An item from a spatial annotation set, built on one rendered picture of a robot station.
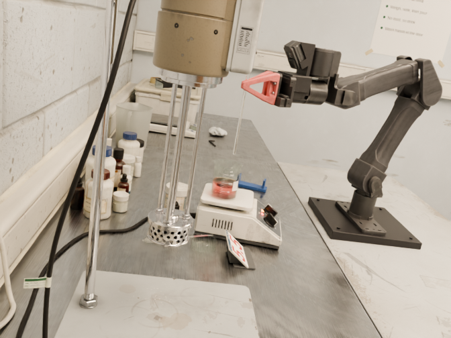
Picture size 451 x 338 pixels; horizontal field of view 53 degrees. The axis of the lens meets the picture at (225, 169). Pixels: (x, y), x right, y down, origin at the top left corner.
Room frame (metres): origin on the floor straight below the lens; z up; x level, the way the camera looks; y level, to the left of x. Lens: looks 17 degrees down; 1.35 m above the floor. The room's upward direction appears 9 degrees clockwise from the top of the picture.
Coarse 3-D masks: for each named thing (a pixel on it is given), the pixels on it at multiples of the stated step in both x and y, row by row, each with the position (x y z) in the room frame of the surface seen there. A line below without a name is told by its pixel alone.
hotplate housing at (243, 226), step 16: (208, 208) 0.93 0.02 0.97; (224, 208) 0.94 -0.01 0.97; (256, 208) 0.98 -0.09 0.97; (208, 224) 0.92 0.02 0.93; (224, 224) 0.92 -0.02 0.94; (240, 224) 0.92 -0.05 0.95; (256, 224) 0.92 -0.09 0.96; (240, 240) 0.92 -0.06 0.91; (256, 240) 0.92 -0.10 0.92; (272, 240) 0.91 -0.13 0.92
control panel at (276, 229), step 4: (260, 204) 1.03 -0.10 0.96; (260, 208) 1.00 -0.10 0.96; (256, 212) 0.96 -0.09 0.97; (260, 212) 0.98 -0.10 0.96; (264, 212) 1.00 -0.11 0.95; (256, 216) 0.94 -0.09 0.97; (260, 216) 0.95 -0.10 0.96; (264, 216) 0.97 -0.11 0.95; (276, 216) 1.03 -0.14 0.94; (260, 220) 0.93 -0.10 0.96; (264, 224) 0.93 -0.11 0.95; (272, 228) 0.94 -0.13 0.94; (276, 228) 0.95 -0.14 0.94; (280, 228) 0.97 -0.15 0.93; (276, 232) 0.93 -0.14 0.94; (280, 232) 0.95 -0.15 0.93; (280, 236) 0.93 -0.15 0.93
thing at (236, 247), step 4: (232, 240) 0.87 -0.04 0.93; (232, 244) 0.84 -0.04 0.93; (236, 244) 0.87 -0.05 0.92; (232, 248) 0.82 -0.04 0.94; (236, 248) 0.85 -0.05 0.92; (240, 248) 0.87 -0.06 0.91; (236, 252) 0.82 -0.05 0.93; (240, 252) 0.85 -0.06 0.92; (240, 256) 0.82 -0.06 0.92; (244, 260) 0.83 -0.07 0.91
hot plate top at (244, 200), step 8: (208, 184) 1.03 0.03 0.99; (208, 192) 0.97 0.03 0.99; (240, 192) 1.01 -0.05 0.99; (248, 192) 1.02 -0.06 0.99; (200, 200) 0.93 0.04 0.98; (208, 200) 0.93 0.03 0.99; (216, 200) 0.94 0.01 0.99; (240, 200) 0.96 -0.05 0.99; (248, 200) 0.97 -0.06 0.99; (232, 208) 0.92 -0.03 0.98; (240, 208) 0.92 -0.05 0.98; (248, 208) 0.92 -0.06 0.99
